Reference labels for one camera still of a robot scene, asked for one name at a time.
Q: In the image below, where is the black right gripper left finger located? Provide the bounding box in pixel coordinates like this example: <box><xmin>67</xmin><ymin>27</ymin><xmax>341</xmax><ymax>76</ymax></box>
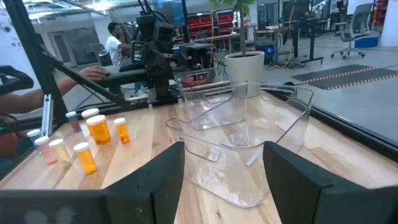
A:
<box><xmin>0</xmin><ymin>141</ymin><xmax>185</xmax><ymax>224</ymax></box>

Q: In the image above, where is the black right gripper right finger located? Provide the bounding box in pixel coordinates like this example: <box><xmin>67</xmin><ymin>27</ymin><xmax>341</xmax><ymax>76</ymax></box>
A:
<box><xmin>262</xmin><ymin>141</ymin><xmax>398</xmax><ymax>224</ymax></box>

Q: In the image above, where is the slim orange pill bottle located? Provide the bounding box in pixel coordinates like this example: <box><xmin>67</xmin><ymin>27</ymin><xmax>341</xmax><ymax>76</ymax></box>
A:
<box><xmin>73</xmin><ymin>142</ymin><xmax>98</xmax><ymax>175</ymax></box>

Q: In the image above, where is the small orange pill bottle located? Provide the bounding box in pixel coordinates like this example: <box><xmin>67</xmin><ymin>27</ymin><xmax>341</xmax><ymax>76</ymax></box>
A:
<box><xmin>113</xmin><ymin>117</ymin><xmax>131</xmax><ymax>144</ymax></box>

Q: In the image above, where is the large orange pill bottle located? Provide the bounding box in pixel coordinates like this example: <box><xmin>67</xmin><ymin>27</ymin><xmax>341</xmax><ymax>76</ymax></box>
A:
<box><xmin>81</xmin><ymin>108</ymin><xmax>100</xmax><ymax>123</ymax></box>
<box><xmin>86</xmin><ymin>114</ymin><xmax>112</xmax><ymax>146</ymax></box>

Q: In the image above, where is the yellow pill bottle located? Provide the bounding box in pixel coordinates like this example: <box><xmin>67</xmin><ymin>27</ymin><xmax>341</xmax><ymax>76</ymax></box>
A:
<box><xmin>49</xmin><ymin>138</ymin><xmax>73</xmax><ymax>169</ymax></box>

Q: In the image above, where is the red pill bottle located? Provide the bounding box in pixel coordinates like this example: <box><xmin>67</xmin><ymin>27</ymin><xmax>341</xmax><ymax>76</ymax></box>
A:
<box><xmin>65</xmin><ymin>111</ymin><xmax>82</xmax><ymax>133</ymax></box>

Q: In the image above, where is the person's forearm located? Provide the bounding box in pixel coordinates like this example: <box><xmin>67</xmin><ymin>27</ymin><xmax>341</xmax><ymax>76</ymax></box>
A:
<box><xmin>0</xmin><ymin>76</ymin><xmax>81</xmax><ymax>114</ymax></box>

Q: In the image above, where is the red storage bin shelf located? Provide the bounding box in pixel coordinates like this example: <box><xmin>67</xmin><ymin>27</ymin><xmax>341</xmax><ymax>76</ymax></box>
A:
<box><xmin>188</xmin><ymin>11</ymin><xmax>237</xmax><ymax>37</ymax></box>

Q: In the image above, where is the clear plastic bin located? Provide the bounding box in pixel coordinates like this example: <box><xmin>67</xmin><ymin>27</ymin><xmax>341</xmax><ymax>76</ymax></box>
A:
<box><xmin>174</xmin><ymin>67</ymin><xmax>249</xmax><ymax>131</ymax></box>
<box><xmin>165</xmin><ymin>82</ymin><xmax>315</xmax><ymax>208</ymax></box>

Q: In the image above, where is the black keyboard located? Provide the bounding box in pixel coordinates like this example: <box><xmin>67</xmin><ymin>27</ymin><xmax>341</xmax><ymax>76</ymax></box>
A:
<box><xmin>115</xmin><ymin>57</ymin><xmax>137</xmax><ymax>72</ymax></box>

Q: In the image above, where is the person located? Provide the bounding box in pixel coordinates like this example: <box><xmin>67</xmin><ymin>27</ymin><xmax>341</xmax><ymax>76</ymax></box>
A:
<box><xmin>104</xmin><ymin>21</ymin><xmax>133</xmax><ymax>65</ymax></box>

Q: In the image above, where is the person's hand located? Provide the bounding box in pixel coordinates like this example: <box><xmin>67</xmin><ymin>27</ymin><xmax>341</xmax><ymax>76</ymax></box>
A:
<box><xmin>79</xmin><ymin>65</ymin><xmax>108</xmax><ymax>82</ymax></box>

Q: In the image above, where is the white plant pot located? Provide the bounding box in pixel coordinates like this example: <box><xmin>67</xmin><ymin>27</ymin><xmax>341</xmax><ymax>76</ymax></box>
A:
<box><xmin>224</xmin><ymin>51</ymin><xmax>266</xmax><ymax>97</ymax></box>

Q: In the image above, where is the green leafy plant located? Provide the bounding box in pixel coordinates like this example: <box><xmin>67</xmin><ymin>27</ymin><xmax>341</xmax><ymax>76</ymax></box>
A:
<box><xmin>210</xmin><ymin>0</ymin><xmax>259</xmax><ymax>57</ymax></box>

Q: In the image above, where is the black computer tower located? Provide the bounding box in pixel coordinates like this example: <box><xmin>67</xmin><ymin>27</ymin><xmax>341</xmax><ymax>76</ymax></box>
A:
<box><xmin>254</xmin><ymin>42</ymin><xmax>277</xmax><ymax>66</ymax></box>

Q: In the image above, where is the silver aluminium profile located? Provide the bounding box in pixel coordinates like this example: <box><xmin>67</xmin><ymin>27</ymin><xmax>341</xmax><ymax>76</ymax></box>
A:
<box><xmin>41</xmin><ymin>94</ymin><xmax>54</xmax><ymax>137</ymax></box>

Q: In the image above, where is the hazard striped floor mat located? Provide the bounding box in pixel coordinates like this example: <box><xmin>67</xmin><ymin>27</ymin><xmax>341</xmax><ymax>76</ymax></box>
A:
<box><xmin>292</xmin><ymin>64</ymin><xmax>398</xmax><ymax>91</ymax></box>

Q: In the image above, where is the black legged desk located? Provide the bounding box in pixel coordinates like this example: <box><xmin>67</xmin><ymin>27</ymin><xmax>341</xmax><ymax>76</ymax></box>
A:
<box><xmin>254</xmin><ymin>17</ymin><xmax>324</xmax><ymax>65</ymax></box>

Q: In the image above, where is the grey office chair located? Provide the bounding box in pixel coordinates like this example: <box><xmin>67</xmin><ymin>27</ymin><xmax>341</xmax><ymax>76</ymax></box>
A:
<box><xmin>330</xmin><ymin>2</ymin><xmax>374</xmax><ymax>60</ymax></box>

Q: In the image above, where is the black aluminium table frame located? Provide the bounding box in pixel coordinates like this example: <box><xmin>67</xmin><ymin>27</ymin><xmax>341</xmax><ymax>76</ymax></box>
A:
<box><xmin>2</xmin><ymin>0</ymin><xmax>398</xmax><ymax>162</ymax></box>

